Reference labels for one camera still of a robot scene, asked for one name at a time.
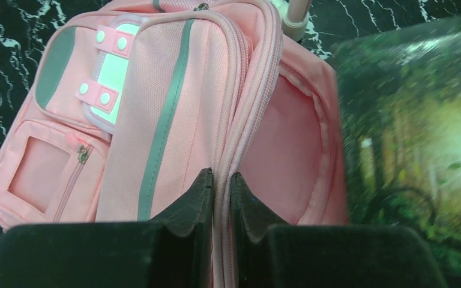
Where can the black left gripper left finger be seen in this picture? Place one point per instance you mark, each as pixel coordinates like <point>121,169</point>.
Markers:
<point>173,249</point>

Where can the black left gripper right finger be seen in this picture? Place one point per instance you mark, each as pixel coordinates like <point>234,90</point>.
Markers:
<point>272,253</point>

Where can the pink student backpack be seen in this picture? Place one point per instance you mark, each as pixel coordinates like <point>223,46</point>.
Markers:
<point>132,101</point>

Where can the green cover book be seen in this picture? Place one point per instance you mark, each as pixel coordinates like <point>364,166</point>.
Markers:
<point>400,107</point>

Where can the white PVC pipe frame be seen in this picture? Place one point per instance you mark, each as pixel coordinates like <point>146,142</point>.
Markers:
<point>295,17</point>

